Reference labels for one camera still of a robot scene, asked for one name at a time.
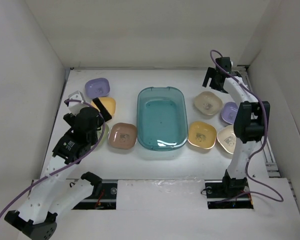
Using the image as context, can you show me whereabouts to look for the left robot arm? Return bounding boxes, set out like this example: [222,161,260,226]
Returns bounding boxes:
[4,98,112,240]

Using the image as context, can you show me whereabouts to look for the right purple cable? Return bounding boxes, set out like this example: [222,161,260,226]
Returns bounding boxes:
[209,49,285,203]

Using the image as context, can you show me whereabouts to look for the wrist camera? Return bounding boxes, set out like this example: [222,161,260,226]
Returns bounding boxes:
[228,60,234,73]
[67,90,85,115]

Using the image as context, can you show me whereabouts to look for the purple cable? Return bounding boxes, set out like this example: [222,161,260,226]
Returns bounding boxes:
[0,98,108,233]
[209,49,285,203]

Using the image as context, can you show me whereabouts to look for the cream plate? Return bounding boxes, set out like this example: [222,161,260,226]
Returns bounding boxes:
[217,125,237,155]

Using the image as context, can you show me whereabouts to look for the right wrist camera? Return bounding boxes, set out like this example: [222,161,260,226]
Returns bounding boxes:
[228,60,234,73]

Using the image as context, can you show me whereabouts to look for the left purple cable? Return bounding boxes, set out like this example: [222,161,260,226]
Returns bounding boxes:
[0,98,108,233]

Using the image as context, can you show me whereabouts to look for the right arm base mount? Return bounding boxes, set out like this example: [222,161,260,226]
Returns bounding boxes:
[200,180,254,210]

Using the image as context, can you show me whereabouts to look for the brown plate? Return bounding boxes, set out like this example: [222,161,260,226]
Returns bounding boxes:
[108,122,138,150]

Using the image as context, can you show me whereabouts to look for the purple plate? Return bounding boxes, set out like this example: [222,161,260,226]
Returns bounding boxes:
[221,101,238,125]
[84,77,111,99]

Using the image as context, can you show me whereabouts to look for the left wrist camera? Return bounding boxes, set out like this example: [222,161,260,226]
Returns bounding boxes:
[67,90,85,115]

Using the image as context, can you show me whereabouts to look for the beige plate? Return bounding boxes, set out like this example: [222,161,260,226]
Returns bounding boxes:
[193,91,223,116]

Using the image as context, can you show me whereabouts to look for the green plate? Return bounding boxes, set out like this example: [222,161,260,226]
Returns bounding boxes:
[97,124,109,147]

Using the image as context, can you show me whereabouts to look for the yellow plate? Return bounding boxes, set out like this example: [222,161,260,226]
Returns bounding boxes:
[187,121,217,150]
[90,97,116,117]

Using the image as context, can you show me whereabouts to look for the teal plastic bin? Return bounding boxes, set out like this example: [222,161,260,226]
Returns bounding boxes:
[136,86,188,152]

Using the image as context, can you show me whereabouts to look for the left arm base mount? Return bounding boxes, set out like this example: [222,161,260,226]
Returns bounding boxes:
[73,179,118,210]

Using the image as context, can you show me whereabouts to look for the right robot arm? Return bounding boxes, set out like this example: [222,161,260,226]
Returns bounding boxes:
[202,56,270,199]

